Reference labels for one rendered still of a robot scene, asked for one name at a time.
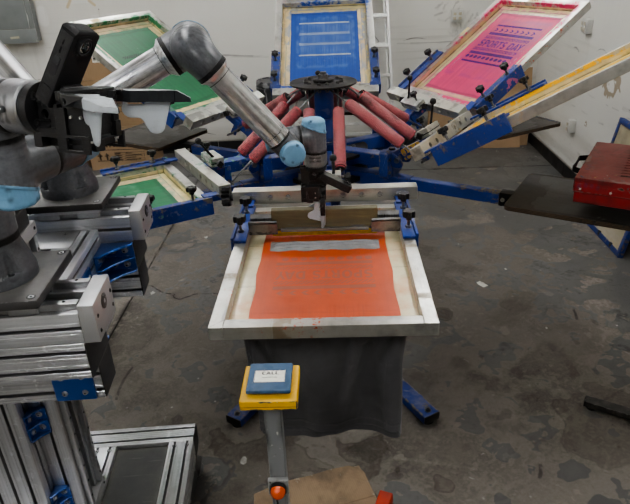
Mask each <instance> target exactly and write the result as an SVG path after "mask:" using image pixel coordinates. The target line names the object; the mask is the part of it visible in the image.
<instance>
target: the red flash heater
mask: <svg viewBox="0 0 630 504"><path fill-rule="evenodd" d="M572 191H574V196H573V202H579V203H586V204H592V205H599V206H605V207H612V208H618V209H625V210H630V145H624V144H614V143H605V142H596V144H595V146H594V148H593V149H592V151H591V152H590V154H589V156H588V157H587V159H586V160H585V162H584V164H583V165H582V167H581V168H580V170H579V172H578V173H577V175H576V176H575V178H574V184H573V190H572Z"/></svg>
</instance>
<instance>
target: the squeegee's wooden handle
mask: <svg viewBox="0 0 630 504"><path fill-rule="evenodd" d="M313 210H314V207H282V208H271V220H272V221H277V227H278V231H281V228H300V227H321V221H317V220H313V219H309V218H308V213H309V212H311V211H313ZM325 214H326V224H325V226H324V227H335V226H369V228H371V220H372V218H378V208H377V205H349V206H325Z"/></svg>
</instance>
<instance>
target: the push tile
mask: <svg viewBox="0 0 630 504"><path fill-rule="evenodd" d="M292 371H293V363H264V364H251V365H250V370H249V376H248V381H247V386H246V394H279V393H290V392H291V383H292Z"/></svg>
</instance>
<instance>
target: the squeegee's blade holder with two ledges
mask: <svg viewBox="0 0 630 504"><path fill-rule="evenodd" d="M345 230H369V226H335V227H324V228H321V227H300V228H281V232H310V231H345Z"/></svg>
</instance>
